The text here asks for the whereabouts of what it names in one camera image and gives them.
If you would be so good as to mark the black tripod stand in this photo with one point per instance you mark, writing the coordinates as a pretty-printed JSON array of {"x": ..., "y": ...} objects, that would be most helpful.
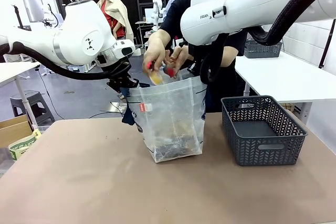
[{"x": 18, "y": 15}]

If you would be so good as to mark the black slanted pole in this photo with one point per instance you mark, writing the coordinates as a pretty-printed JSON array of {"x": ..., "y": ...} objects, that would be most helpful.
[{"x": 325, "y": 51}]

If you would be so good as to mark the person's left hand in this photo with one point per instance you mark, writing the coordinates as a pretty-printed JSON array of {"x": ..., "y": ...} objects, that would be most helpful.
[{"x": 179, "y": 57}]

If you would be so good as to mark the grey wall panel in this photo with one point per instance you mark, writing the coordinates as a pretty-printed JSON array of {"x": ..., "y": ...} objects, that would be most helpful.
[{"x": 32, "y": 7}]

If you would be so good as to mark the person's left forearm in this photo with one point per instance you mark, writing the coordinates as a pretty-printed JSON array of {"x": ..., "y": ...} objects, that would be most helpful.
[{"x": 228, "y": 56}]

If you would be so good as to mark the green white paper bag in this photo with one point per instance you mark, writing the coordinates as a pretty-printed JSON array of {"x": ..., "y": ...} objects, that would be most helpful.
[{"x": 23, "y": 145}]

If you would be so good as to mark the metal floor base plate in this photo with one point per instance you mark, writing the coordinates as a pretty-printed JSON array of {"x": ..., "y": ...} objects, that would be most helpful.
[{"x": 116, "y": 107}]

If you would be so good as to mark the person's right forearm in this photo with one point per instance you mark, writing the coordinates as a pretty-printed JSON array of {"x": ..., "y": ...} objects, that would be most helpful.
[{"x": 158, "y": 37}]

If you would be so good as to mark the grey plastic woven basket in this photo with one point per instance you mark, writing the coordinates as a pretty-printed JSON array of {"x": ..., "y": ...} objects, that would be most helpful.
[
  {"x": 262, "y": 153},
  {"x": 262, "y": 51}
]

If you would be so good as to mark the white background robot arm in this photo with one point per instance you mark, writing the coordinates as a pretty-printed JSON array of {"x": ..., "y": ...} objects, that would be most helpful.
[
  {"x": 156, "y": 2},
  {"x": 52, "y": 19}
]

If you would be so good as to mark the person's right hand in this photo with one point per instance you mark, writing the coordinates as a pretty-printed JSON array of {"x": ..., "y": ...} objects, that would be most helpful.
[{"x": 155, "y": 57}]

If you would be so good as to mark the grey plastic stool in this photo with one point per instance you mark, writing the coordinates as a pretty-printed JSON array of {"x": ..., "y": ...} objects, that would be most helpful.
[{"x": 34, "y": 98}]

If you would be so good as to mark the white side table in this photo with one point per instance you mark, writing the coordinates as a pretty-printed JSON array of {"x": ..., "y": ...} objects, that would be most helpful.
[
  {"x": 10, "y": 73},
  {"x": 275, "y": 77}
]

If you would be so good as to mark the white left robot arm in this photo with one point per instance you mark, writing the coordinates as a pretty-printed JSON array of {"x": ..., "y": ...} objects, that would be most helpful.
[{"x": 78, "y": 32}]

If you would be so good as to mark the person in black t-shirt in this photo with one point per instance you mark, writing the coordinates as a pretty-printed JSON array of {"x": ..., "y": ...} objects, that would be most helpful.
[{"x": 231, "y": 82}]

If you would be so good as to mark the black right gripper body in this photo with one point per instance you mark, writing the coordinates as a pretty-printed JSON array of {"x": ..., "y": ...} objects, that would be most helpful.
[{"x": 193, "y": 69}]

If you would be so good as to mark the cardboard box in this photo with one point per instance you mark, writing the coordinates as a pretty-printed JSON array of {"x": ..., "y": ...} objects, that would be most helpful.
[{"x": 13, "y": 132}]

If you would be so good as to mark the dark packaged goods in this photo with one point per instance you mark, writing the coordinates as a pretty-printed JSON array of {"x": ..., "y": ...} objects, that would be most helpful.
[{"x": 170, "y": 148}]

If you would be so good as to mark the mannequin with cream jacket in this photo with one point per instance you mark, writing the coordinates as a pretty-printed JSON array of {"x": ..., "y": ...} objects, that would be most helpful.
[{"x": 118, "y": 11}]

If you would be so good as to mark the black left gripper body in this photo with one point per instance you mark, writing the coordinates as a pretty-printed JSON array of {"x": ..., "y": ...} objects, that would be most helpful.
[{"x": 118, "y": 82}]

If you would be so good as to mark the clear packet with red ends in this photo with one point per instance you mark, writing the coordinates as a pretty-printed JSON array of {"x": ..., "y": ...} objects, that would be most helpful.
[{"x": 157, "y": 78}]

